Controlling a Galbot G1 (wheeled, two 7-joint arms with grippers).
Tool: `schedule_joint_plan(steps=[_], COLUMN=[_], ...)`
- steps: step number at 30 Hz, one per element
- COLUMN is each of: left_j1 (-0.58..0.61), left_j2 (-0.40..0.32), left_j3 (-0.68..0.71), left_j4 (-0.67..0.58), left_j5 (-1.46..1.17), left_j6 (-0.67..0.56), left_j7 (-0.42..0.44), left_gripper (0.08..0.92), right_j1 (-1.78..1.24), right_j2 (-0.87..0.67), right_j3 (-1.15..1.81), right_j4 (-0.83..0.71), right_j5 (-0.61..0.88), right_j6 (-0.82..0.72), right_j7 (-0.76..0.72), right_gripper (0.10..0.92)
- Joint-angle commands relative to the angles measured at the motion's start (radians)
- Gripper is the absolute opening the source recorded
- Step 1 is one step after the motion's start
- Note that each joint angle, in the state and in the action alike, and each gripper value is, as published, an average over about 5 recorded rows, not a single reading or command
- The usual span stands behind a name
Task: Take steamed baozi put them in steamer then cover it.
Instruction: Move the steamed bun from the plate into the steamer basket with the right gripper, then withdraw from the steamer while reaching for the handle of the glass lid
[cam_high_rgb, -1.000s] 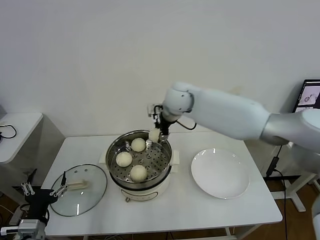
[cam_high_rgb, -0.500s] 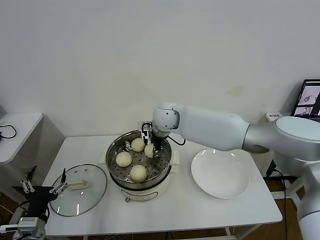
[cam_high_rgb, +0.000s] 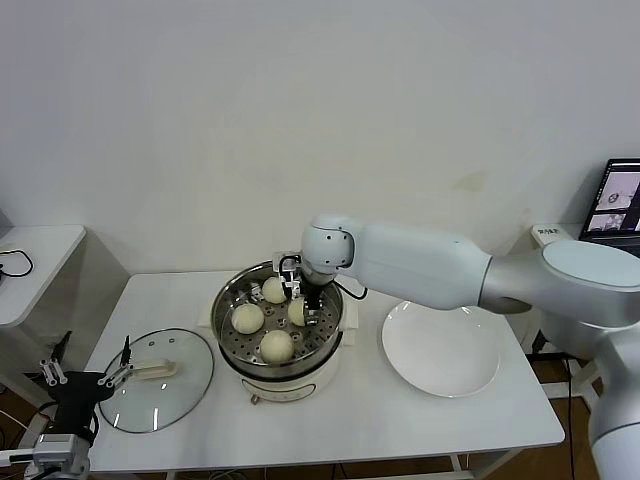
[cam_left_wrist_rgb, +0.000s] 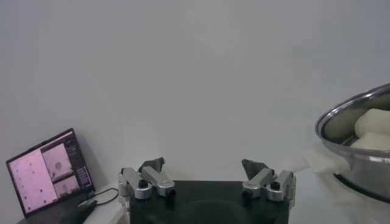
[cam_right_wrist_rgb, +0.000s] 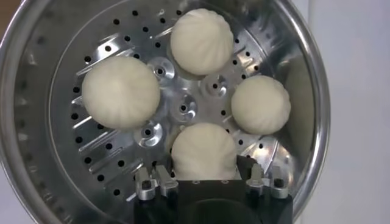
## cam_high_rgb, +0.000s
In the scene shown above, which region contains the white round plate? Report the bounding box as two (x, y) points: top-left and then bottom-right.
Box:
(381, 299), (501, 400)

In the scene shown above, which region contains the white side table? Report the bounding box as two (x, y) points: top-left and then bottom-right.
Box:
(527, 222), (601, 404)
(0, 224), (87, 454)

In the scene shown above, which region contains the cream electric cooker pot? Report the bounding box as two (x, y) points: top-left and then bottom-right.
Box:
(198, 298), (361, 407)

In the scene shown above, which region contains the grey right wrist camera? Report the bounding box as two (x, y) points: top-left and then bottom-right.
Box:
(271, 251), (305, 275)

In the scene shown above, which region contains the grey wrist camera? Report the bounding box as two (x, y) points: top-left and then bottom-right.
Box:
(271, 251), (305, 275)
(32, 433), (91, 474)

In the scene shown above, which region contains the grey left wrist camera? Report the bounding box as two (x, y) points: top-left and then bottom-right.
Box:
(32, 433), (91, 474)

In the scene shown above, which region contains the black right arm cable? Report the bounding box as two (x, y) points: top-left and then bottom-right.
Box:
(334, 282), (369, 302)

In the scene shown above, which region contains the white steamed baozi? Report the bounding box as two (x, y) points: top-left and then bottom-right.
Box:
(231, 303), (266, 335)
(287, 297), (309, 327)
(259, 329), (296, 365)
(262, 277), (290, 305)

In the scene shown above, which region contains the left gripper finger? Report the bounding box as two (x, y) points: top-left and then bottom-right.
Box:
(39, 330), (74, 389)
(97, 335), (136, 389)

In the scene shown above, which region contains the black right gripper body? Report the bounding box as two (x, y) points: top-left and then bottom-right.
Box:
(298, 268), (332, 309)

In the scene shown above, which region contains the glass lid cream handle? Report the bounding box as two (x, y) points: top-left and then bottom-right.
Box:
(98, 327), (216, 434)

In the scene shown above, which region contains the black laptop power cable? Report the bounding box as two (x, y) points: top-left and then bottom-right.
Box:
(531, 327), (576, 416)

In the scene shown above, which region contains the stainless steel steamer basket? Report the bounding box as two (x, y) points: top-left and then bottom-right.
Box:
(209, 258), (346, 370)

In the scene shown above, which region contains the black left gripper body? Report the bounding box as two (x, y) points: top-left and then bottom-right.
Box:
(47, 370), (117, 442)

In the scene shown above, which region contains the open grey laptop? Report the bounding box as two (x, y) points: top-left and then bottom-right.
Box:
(578, 158), (640, 246)

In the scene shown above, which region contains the black mouse cable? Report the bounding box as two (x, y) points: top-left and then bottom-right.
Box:
(0, 248), (35, 278)

